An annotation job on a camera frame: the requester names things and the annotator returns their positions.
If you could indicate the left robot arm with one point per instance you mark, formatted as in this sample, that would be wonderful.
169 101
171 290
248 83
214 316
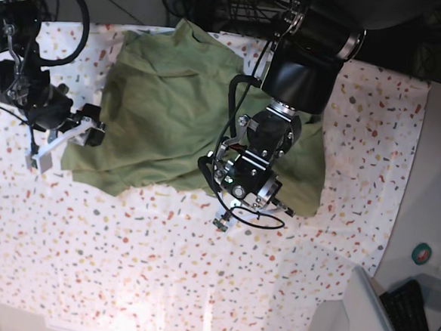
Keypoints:
314 40

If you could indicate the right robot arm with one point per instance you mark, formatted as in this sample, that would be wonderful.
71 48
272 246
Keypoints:
24 78

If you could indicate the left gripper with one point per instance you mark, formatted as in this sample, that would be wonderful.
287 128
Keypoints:
242 165

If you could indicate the black keyboard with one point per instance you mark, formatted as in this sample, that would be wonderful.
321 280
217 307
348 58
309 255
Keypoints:
405 307

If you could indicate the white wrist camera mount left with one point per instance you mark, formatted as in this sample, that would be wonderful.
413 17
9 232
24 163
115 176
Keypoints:
264 219

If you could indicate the terrazzo pattern white tablecloth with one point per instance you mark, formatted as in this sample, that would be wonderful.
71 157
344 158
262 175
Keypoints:
152 260

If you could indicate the green tape roll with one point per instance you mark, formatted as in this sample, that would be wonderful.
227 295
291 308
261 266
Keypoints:
421 254

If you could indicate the grey plastic bin right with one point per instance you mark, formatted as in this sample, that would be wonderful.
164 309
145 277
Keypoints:
365 311

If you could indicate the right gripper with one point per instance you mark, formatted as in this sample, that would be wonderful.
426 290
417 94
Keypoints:
51 109

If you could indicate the green t-shirt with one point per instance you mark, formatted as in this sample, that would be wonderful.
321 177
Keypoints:
164 105

